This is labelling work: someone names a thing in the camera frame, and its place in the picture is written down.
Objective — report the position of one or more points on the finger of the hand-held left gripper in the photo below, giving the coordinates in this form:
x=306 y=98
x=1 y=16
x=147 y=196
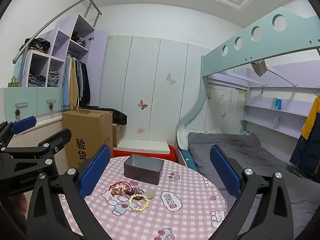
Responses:
x=58 y=137
x=23 y=126

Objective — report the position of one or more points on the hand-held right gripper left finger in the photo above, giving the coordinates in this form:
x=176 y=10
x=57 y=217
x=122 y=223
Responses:
x=95 y=171

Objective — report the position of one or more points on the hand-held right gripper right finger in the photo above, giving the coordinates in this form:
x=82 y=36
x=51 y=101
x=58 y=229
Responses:
x=225 y=171

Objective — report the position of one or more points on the grey metal tin box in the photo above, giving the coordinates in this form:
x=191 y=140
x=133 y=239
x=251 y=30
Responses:
x=140 y=173

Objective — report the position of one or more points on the pale jade pendant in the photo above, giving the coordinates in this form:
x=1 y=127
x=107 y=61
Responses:
x=150 y=194

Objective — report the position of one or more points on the person's left hand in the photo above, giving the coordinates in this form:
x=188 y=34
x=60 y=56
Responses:
x=22 y=205

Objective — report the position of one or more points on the pine cone ornament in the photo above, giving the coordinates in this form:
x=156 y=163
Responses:
x=17 y=112
x=51 y=106

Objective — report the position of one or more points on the mint green drawer cabinet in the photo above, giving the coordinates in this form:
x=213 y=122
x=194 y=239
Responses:
x=30 y=102

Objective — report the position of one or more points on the grey blanket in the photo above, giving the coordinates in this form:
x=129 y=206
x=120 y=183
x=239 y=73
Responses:
x=237 y=150

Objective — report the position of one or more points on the large cardboard box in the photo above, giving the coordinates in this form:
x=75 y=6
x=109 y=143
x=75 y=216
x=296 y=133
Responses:
x=85 y=135

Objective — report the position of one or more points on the teal bed sheet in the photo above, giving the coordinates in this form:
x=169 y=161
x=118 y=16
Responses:
x=190 y=160

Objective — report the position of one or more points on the small cardboard box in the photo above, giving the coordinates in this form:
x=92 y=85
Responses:
x=117 y=136

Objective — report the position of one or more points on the folded jeans stack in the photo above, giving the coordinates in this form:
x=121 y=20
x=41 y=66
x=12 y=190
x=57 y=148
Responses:
x=36 y=80

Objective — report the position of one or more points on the light blue hanging shirt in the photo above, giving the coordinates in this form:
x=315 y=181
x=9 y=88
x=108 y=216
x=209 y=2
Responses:
x=67 y=85

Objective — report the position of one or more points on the white pillow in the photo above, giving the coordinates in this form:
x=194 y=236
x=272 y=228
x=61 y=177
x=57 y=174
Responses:
x=183 y=136

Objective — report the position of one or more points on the yellow hanging coat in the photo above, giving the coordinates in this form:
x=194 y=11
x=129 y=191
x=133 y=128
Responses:
x=73 y=85

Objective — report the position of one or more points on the red storage box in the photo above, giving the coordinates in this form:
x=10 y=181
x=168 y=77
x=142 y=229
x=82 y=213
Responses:
x=172 y=155

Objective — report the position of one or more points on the small orange butterfly sticker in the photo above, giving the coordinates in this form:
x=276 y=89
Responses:
x=223 y=115

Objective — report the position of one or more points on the white flat board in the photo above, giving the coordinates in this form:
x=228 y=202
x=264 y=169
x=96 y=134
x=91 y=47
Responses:
x=145 y=145

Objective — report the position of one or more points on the black bag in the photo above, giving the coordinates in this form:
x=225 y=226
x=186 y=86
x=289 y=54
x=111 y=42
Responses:
x=118 y=117

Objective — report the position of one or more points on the black hanging jacket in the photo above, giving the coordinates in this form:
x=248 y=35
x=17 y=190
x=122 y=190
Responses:
x=85 y=85

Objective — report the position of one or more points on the pink flower sticker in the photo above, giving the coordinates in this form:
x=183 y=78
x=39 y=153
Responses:
x=140 y=130

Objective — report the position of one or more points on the pink checked tablecloth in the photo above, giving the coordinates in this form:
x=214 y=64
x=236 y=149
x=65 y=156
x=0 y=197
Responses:
x=185 y=220

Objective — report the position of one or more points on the pile of dark clothes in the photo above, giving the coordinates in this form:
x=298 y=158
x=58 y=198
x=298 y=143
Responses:
x=37 y=45

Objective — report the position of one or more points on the pink butterfly sticker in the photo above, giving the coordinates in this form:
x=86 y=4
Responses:
x=142 y=104

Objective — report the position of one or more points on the small blue box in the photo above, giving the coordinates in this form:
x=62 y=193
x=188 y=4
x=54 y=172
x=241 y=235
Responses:
x=278 y=103

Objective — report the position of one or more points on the yellow and navy jacket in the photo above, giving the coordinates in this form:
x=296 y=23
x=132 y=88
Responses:
x=307 y=140

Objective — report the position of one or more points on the purple stepped shelf unit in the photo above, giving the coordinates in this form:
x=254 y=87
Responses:
x=62 y=42

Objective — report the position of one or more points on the white wardrobe doors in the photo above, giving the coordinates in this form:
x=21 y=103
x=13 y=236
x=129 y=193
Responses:
x=150 y=80

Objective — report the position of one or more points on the beige butterfly sticker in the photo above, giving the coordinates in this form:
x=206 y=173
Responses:
x=171 y=78

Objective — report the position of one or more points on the beige hanging bag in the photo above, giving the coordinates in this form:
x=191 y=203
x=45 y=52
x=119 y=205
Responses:
x=260 y=68

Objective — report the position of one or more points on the metal handrail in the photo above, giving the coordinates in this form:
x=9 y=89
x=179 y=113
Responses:
x=50 y=20

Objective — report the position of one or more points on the purple wall shelves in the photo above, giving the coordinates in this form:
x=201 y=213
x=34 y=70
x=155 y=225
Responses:
x=280 y=92

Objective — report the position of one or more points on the mint green bunk bed frame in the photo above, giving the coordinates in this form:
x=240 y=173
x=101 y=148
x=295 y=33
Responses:
x=250 y=47

